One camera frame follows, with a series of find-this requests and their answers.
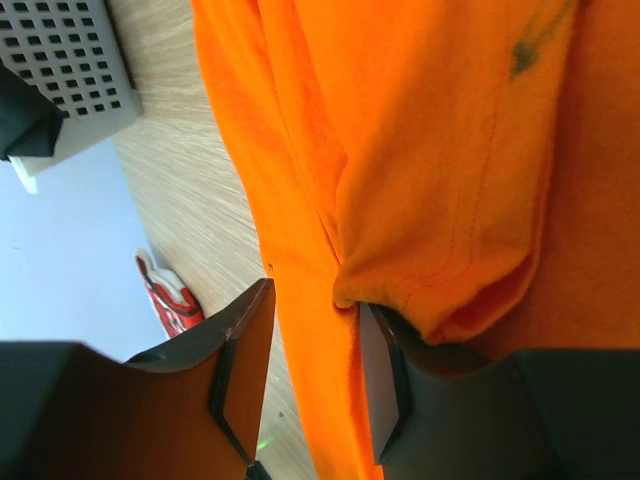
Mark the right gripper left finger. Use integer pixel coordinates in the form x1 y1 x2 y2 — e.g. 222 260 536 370
1 279 275 479

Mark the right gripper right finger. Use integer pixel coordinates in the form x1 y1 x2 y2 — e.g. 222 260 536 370
360 304 639 479

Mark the orange t shirt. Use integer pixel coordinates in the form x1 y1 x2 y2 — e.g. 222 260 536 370
192 1 639 479

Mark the red coca cola t shirt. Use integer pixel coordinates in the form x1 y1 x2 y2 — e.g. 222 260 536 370
135 248 205 338

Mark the black t shirt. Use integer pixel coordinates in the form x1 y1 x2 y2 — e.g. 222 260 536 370
0 66 65 161

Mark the white plastic basket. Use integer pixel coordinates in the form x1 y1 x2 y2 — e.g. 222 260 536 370
1 1 143 193

